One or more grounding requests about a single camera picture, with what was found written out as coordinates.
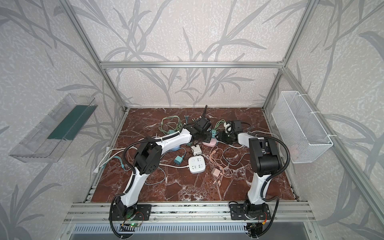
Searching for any white charger plug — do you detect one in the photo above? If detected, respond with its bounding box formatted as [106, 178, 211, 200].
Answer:
[191, 145, 202, 156]

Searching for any white power strip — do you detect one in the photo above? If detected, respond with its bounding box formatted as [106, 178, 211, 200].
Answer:
[188, 156, 206, 174]

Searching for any teal charger plug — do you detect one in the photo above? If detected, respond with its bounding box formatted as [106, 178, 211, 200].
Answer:
[174, 156, 184, 166]

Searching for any pink charger plug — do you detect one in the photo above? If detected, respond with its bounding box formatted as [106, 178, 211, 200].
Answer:
[212, 168, 221, 178]

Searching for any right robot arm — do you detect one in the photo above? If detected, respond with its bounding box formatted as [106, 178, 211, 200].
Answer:
[220, 120, 290, 224]

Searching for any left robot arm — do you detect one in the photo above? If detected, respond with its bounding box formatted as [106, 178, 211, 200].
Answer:
[109, 116, 212, 222]

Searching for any pink power strip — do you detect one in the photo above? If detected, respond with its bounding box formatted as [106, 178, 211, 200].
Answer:
[203, 138, 218, 148]

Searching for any blue power strip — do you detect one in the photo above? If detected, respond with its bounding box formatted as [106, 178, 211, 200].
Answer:
[170, 146, 182, 152]

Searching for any pink usb cable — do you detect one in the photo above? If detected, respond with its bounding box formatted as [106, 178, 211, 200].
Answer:
[208, 146, 233, 188]

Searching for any green multi-head cable far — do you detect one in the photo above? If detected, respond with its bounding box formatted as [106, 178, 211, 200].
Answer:
[158, 115, 184, 135]

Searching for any white wire mesh basket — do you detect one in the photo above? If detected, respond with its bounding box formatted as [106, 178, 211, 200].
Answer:
[272, 91, 333, 164]

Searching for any white usb cable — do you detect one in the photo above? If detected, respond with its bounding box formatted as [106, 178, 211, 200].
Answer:
[92, 143, 142, 175]

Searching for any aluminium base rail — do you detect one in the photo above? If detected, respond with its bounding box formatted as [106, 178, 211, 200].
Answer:
[63, 201, 316, 224]

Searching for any clear plastic wall bin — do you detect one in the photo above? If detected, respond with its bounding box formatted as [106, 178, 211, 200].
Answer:
[9, 94, 98, 163]

